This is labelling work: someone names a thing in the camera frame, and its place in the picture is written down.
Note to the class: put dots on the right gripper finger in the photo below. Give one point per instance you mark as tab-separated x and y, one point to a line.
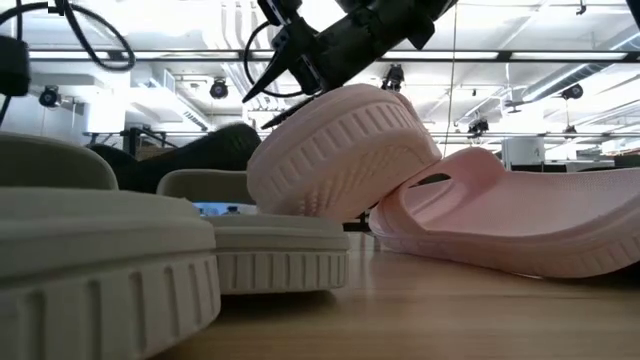
290	112
272	75

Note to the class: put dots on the pink rubber slide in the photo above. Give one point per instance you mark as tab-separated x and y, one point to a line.
525	220
340	155

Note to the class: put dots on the grey rubber slide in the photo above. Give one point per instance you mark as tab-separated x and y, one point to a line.
100	280
280	250

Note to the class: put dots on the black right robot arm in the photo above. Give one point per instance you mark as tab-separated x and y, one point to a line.
400	7

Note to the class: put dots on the black overhead light bar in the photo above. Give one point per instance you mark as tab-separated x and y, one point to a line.
505	56

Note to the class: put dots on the white cabinet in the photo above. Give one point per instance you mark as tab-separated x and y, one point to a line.
522	150

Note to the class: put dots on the black ceiling camera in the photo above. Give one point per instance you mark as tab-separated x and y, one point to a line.
50	96
218	89
478	126
394	76
572	91

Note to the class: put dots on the wooden shelf with black frame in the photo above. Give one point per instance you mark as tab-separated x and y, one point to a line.
130	141

